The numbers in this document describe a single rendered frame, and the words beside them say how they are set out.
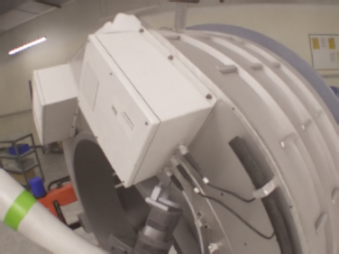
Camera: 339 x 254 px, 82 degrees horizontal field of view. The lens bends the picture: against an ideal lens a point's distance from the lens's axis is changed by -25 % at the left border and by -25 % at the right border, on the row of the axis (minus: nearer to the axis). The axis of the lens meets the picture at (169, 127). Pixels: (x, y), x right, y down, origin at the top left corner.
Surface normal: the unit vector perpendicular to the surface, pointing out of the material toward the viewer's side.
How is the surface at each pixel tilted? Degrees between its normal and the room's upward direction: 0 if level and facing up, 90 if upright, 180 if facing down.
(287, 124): 72
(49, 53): 90
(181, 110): 43
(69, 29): 90
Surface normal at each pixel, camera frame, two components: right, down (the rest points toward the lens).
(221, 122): -0.76, 0.25
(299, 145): -0.44, -0.03
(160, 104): 0.33, -0.65
